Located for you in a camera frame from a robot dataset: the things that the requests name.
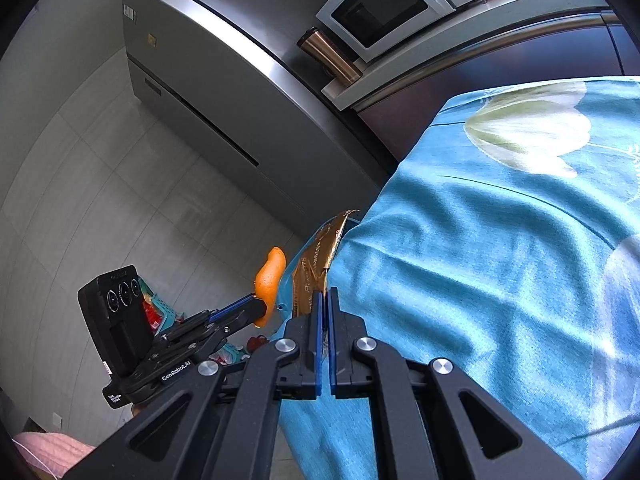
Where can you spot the copper steel tumbler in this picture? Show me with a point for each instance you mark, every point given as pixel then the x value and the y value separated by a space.
pixel 330 55

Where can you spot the brown kitchen counter cabinet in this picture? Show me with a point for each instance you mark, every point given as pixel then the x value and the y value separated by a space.
pixel 500 50

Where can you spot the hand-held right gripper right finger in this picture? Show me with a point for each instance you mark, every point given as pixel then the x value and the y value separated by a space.
pixel 332 350

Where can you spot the white microwave oven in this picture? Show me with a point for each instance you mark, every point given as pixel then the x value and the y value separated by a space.
pixel 380 5

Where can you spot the gold snack wrapper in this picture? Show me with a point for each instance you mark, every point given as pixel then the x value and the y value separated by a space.
pixel 312 265

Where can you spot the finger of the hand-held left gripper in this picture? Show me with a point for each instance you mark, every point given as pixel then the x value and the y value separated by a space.
pixel 232 306
pixel 255 312

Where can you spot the colourful woven bag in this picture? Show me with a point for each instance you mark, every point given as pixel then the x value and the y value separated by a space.
pixel 160 310

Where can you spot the orange peel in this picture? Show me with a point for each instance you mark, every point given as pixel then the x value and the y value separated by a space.
pixel 270 275

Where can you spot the grey refrigerator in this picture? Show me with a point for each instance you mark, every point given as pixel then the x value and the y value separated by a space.
pixel 225 85

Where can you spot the blue flower printed tablecloth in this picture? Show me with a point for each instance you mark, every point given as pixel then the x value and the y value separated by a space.
pixel 475 235

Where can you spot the wall socket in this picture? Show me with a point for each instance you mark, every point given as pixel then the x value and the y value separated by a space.
pixel 57 419

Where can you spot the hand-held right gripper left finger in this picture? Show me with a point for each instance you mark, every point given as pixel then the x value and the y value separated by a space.
pixel 319 350

